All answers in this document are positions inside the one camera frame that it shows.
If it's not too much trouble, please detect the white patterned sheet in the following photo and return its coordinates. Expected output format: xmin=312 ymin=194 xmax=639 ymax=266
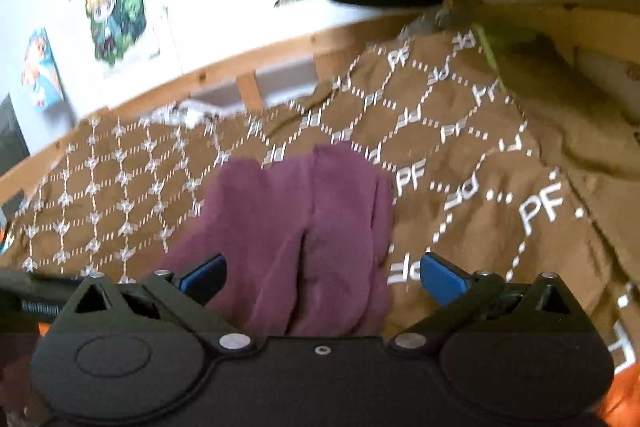
xmin=162 ymin=101 xmax=218 ymax=128

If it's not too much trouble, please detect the orange cloth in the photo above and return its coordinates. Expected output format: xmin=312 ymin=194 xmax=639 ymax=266
xmin=592 ymin=364 xmax=640 ymax=427

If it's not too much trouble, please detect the blue orange wall poster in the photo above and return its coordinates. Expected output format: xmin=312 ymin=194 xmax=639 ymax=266
xmin=20 ymin=27 xmax=67 ymax=108

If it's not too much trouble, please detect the green strap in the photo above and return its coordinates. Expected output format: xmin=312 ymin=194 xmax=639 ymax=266
xmin=471 ymin=23 xmax=502 ymax=75

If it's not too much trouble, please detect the green cartoon figure poster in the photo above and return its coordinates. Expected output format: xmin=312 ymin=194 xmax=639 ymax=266
xmin=84 ymin=0 xmax=162 ymax=68

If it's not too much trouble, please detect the brown printed blanket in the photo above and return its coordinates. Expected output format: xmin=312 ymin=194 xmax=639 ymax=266
xmin=0 ymin=27 xmax=640 ymax=375

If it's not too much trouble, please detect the tan cloth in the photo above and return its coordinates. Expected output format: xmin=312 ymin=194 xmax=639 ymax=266
xmin=440 ymin=0 xmax=640 ymax=288

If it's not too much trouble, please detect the wooden bed frame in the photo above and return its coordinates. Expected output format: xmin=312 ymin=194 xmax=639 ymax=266
xmin=0 ymin=14 xmax=416 ymax=208

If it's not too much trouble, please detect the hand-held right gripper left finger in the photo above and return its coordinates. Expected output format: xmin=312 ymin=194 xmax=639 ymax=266
xmin=59 ymin=253 xmax=257 ymax=353

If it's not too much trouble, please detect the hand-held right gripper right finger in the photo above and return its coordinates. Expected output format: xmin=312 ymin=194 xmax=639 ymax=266
xmin=389 ymin=251 xmax=588 ymax=353

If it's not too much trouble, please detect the maroon small garment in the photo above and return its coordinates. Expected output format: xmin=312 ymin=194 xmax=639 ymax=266
xmin=159 ymin=142 xmax=396 ymax=338

